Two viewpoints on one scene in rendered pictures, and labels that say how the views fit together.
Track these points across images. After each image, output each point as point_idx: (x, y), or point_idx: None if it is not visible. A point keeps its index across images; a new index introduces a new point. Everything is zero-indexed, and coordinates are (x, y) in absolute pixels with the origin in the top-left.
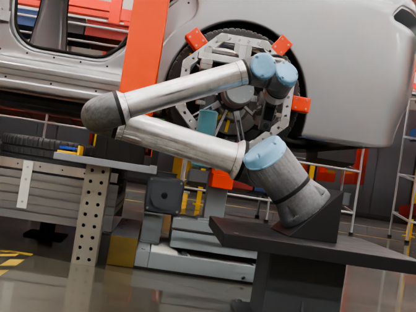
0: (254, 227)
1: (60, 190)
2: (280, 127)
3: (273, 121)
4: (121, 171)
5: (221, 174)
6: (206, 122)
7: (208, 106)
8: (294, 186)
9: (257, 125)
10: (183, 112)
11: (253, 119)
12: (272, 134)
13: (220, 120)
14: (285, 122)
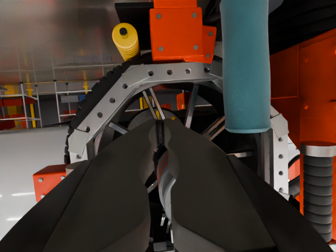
0: None
1: None
2: (83, 131)
3: (102, 138)
4: (278, 30)
5: (180, 6)
6: (260, 100)
7: (214, 135)
8: None
9: (156, 119)
10: None
11: (239, 164)
12: (95, 113)
13: (190, 118)
14: (76, 143)
